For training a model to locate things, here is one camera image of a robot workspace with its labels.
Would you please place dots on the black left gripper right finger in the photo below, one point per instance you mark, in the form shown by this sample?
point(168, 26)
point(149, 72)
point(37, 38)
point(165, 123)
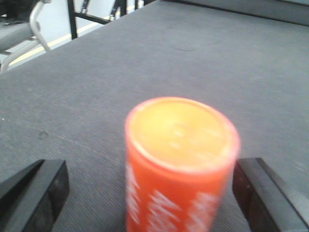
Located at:
point(268, 203)

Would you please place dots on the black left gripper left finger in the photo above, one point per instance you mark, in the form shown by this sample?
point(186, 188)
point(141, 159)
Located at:
point(32, 199)

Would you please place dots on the grey metal chair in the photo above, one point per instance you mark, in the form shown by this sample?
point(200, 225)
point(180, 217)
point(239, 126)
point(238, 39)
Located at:
point(20, 30)

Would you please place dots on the black metal frame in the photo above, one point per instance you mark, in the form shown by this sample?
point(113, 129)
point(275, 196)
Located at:
point(120, 8)

